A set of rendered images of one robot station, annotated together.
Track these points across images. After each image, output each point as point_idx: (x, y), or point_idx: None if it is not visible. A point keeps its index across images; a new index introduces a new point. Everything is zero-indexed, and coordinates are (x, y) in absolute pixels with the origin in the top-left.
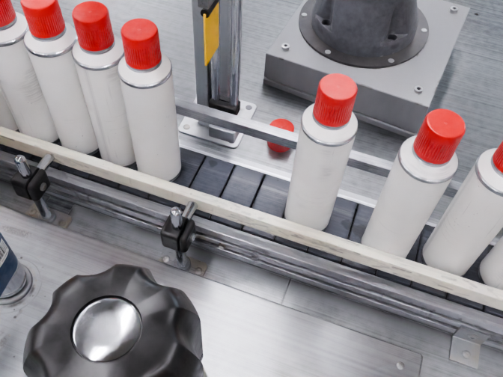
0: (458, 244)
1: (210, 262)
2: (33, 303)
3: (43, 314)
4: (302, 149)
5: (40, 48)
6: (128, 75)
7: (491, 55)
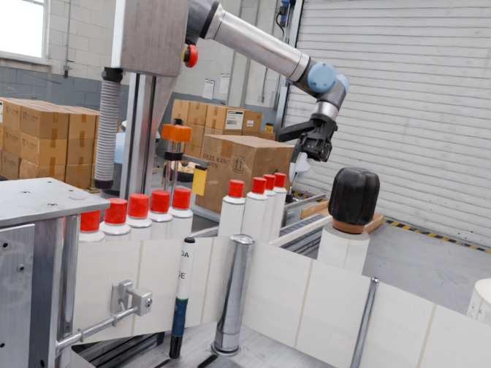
0: (267, 228)
1: None
2: (241, 342)
3: (249, 339)
4: (235, 213)
5: (147, 222)
6: (185, 213)
7: None
